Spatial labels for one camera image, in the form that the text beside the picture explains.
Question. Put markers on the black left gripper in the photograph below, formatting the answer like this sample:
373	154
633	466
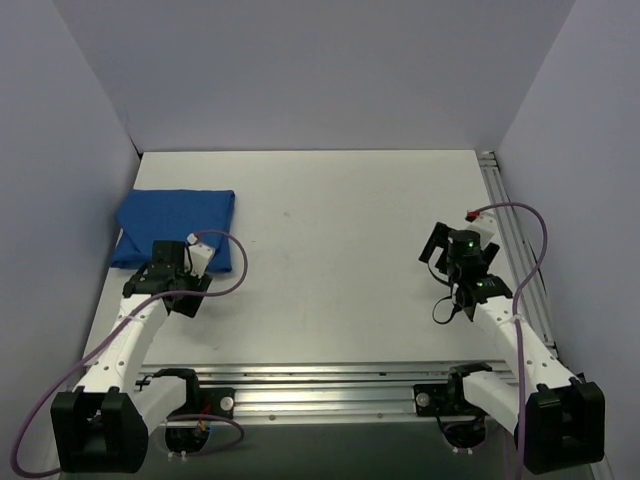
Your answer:
167	251

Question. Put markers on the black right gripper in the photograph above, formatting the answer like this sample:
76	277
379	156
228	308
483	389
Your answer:
431	242

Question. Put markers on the blue surgical drape cloth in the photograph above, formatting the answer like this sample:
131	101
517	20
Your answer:
145	216

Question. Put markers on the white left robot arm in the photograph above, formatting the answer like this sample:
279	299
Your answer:
103	425

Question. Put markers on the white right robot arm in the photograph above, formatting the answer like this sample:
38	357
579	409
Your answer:
557	420

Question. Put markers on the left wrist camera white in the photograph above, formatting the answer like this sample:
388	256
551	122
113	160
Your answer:
198	256

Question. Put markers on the aluminium right rail frame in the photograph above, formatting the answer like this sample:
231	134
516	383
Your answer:
519	252

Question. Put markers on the aluminium rail frame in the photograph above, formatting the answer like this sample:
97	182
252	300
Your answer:
330	420
519	252

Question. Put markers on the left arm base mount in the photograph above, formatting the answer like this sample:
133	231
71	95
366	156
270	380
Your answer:
187	430

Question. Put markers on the aluminium front rail frame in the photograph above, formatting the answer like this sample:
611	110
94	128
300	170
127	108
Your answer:
330	420

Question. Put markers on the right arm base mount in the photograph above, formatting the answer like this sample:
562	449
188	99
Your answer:
462	427

